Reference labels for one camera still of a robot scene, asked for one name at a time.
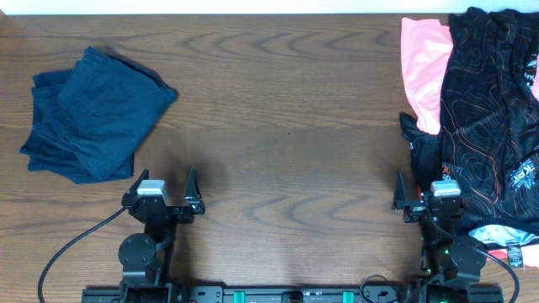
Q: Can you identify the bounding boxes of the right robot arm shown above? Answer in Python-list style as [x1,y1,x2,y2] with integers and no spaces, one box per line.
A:
[392,171,503,303]

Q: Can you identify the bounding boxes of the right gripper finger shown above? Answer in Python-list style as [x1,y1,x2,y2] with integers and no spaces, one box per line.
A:
[446,163,462,184]
[393,169,407,203]

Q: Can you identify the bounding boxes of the folded navy blue shorts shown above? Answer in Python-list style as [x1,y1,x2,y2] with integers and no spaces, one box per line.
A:
[19,47,178,183]

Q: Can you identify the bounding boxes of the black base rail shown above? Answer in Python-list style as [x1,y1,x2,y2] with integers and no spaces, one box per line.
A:
[81,285,504,303]

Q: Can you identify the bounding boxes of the small black looped cable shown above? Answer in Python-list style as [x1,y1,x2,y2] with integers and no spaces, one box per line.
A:
[360,274,401,303]

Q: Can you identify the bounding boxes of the red shirt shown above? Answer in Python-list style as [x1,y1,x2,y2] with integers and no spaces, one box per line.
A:
[486,243,539,269]

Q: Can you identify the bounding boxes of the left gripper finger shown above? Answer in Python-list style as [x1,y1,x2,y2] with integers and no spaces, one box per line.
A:
[125,169,149,196]
[184,168,201,201]

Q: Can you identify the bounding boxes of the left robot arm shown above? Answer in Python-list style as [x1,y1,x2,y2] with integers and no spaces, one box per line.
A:
[117,169,205,303]

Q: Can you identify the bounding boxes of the black orange patterned jersey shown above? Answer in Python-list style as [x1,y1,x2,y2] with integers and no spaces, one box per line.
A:
[407,8,538,242]

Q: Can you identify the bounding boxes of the coral pink shirt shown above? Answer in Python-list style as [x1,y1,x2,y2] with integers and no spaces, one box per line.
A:
[400,17,539,136]

